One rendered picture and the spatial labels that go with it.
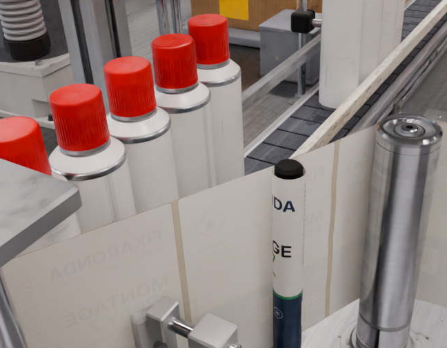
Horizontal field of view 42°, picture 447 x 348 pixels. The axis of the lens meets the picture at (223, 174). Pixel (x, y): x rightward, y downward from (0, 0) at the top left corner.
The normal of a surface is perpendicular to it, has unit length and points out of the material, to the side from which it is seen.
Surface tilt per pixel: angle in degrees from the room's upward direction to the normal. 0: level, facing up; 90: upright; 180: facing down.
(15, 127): 3
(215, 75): 41
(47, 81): 90
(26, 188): 0
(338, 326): 0
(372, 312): 90
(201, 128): 90
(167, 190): 90
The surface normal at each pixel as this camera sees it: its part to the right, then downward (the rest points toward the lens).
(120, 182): 0.88, 0.22
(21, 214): -0.05, -0.84
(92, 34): -0.52, 0.48
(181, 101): 0.07, -0.29
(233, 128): 0.64, 0.39
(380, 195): -0.85, 0.32
